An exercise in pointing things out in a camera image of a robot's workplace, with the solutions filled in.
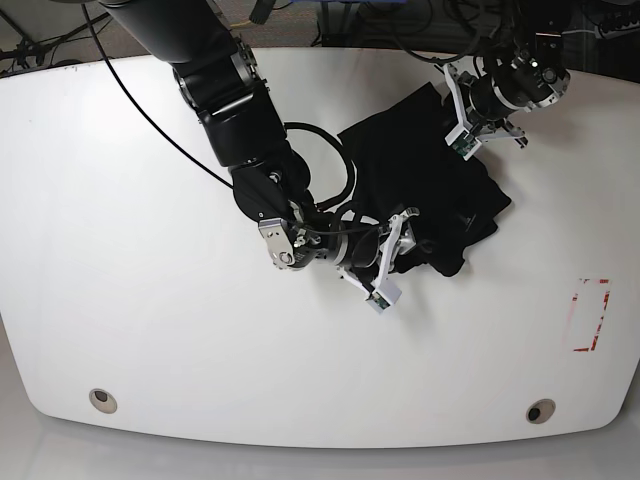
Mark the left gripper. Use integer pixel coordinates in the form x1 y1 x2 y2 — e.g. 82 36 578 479
444 32 570 148

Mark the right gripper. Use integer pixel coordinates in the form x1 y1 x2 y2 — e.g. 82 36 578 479
259 207 420 295

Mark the black T-shirt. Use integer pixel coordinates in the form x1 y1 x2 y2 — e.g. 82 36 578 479
338 83 511 277

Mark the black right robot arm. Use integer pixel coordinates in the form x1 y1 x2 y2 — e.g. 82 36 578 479
101 1 419 307

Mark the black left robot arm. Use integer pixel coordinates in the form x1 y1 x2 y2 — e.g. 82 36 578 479
443 1 572 159

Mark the right table grommet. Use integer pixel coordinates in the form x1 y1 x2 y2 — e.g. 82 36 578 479
525 399 556 425

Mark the table grommet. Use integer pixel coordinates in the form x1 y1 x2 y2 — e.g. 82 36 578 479
525 399 556 425
89 389 118 415

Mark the red tape marking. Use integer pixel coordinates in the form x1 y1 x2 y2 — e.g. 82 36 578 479
566 278 611 353

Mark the left table grommet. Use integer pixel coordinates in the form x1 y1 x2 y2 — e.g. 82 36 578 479
89 389 118 415

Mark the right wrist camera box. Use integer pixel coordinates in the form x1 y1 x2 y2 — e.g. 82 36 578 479
366 282 402 314

